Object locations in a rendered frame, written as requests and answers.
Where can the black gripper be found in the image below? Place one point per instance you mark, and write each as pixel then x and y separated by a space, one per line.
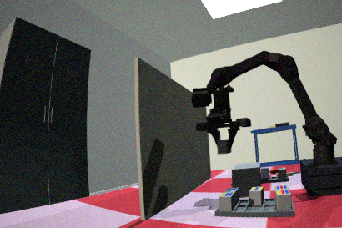
pixel 234 126

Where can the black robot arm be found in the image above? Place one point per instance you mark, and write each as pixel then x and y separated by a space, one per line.
pixel 314 127

